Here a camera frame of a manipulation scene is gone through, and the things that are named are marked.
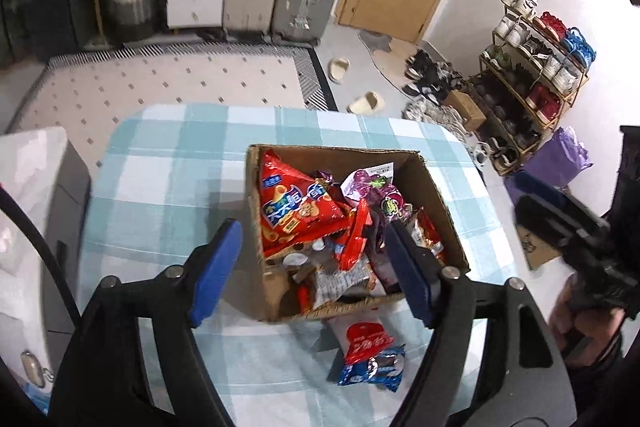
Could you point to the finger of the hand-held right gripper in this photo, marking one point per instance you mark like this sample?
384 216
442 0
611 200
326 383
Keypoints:
560 227

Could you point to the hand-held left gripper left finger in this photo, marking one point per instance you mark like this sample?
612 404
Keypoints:
215 272

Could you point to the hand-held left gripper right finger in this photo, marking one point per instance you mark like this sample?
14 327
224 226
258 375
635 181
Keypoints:
407 272

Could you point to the brown and red snack packet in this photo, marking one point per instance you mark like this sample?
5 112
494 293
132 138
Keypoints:
427 232

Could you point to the white printed snack packet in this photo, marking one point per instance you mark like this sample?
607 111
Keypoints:
345 282

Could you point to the brown cardboard box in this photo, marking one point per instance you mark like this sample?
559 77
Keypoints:
277 292

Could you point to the dark purple candy packet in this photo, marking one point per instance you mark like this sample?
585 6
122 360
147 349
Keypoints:
392 207

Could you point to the red and white snack packet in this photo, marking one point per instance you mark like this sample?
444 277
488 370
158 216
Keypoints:
362 339

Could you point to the large red chips bag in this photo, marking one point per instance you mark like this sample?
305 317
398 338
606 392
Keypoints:
295 207

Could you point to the blue cookie packet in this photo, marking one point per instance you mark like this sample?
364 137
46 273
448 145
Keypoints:
372 369

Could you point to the person's right hand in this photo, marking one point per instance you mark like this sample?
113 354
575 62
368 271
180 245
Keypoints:
580 332

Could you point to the flat cardboard box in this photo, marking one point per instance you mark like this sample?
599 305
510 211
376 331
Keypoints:
540 249

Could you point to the purple bag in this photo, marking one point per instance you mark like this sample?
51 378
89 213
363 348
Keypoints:
555 162

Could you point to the shoe rack with shoes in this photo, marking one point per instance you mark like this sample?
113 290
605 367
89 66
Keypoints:
535 92

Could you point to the small brown shoe box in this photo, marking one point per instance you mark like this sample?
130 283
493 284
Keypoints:
467 109

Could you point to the white side cabinet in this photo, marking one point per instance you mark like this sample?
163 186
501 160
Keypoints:
35 217

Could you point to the pile of shoes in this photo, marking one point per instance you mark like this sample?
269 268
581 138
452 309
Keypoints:
432 82

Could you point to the patterned rug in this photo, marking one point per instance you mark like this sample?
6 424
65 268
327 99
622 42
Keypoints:
175 77

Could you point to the earbud case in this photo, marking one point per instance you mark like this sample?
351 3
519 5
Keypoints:
34 367

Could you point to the grey door mat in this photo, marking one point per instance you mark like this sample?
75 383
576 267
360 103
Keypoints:
385 44

